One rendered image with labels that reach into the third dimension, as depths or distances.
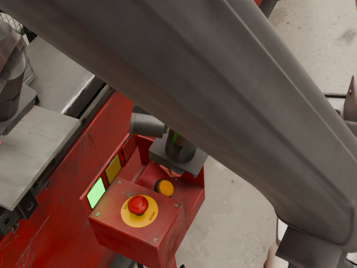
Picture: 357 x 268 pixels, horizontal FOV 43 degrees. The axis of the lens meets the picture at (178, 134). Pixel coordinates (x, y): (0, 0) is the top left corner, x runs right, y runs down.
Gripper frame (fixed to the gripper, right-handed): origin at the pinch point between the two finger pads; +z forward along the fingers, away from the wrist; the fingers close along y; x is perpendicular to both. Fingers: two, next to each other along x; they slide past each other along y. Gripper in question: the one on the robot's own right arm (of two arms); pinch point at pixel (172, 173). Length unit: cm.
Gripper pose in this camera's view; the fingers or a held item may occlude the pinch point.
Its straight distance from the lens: 93.2
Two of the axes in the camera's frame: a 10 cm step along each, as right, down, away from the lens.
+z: -1.5, 5.4, 8.3
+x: -4.5, 7.1, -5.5
